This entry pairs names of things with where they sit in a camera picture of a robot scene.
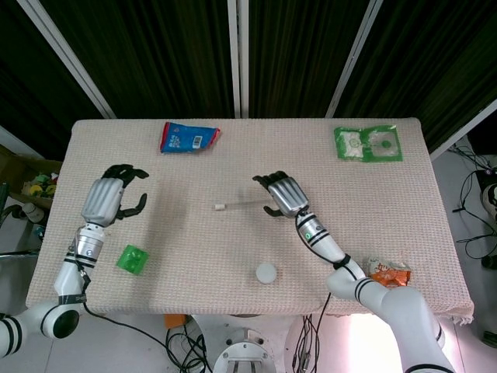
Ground blue snack bag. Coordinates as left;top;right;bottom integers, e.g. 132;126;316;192
158;120;223;155

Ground white slanted frame post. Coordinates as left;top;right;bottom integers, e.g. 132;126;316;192
325;0;384;118
26;0;117;120
428;99;497;162
0;124;46;161

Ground clear plastic tube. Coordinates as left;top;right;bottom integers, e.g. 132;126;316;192
214;197;273;212

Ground green plastic packet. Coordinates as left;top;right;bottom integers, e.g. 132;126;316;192
333;124;404;163

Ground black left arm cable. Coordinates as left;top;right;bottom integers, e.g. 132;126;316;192
68;239;183;373

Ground black floor cable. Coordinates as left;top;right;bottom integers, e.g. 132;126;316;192
452;144;497;270
292;313;316;373
165;325;215;373

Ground green toy block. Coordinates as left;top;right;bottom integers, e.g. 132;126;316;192
116;244;151;274

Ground cardboard box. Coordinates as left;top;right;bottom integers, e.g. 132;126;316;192
0;145;63;213

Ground white round cap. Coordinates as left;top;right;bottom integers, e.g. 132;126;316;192
254;262;279;285

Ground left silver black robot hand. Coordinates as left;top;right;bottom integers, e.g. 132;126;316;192
79;163;151;228

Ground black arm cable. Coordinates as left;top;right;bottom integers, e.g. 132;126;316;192
68;239;183;373
295;209;353;373

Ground yellow green plush toys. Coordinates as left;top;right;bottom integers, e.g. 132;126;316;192
22;172;60;198

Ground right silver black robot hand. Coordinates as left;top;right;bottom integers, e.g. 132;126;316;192
252;169;311;218

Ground orange snack bag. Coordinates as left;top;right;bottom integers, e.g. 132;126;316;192
364;256;413;289

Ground white plastic bottle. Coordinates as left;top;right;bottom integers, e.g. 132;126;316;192
20;201;48;225

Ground dark green curtain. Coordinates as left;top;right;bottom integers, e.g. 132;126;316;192
0;0;106;152
248;0;368;118
40;0;236;120
335;0;497;145

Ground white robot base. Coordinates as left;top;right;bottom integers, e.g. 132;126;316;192
212;326;278;373

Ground pink waffle tablecloth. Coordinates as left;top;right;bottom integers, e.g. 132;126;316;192
25;117;476;326

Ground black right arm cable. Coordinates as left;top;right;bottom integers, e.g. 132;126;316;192
295;209;353;373

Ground orange box under table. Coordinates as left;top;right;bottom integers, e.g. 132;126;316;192
163;313;188;330

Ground black white device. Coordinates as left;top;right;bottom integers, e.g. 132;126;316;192
480;166;497;225

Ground white double upright frame post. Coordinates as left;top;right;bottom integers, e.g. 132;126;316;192
226;0;250;119

